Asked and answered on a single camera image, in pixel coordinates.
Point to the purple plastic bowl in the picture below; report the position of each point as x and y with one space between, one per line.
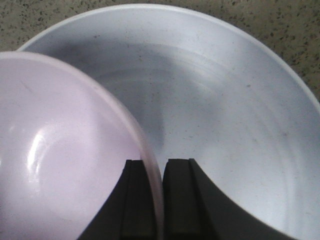
64 142

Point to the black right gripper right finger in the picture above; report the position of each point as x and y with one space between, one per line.
196 209

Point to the light blue plastic plate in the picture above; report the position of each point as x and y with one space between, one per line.
201 88

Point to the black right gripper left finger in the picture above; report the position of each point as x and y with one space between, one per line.
128 213

